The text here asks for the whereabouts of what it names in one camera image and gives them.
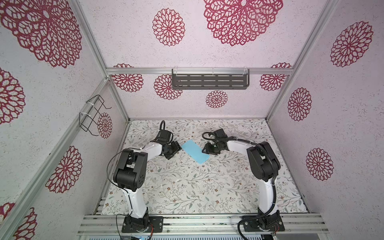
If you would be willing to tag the light blue square paper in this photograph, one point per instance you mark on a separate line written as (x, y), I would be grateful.
(195, 152)

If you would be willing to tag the dark grey slotted wall shelf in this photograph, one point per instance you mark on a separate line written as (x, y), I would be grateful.
(209, 81)

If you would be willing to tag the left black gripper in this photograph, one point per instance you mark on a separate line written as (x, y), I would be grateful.
(176, 147)

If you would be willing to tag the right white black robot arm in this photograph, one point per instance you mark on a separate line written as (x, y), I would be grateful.
(264, 166)

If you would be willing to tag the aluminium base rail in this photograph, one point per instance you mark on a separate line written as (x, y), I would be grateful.
(214, 224)

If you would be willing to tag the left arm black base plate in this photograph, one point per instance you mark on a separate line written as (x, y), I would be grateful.
(145, 225)

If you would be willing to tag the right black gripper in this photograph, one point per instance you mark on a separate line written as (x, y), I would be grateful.
(207, 150)

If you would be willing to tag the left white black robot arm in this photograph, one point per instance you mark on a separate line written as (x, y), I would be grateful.
(129, 176)

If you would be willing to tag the black wire wall rack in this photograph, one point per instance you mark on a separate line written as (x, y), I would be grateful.
(89, 118)

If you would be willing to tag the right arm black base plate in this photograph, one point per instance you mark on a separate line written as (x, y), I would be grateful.
(272, 223)

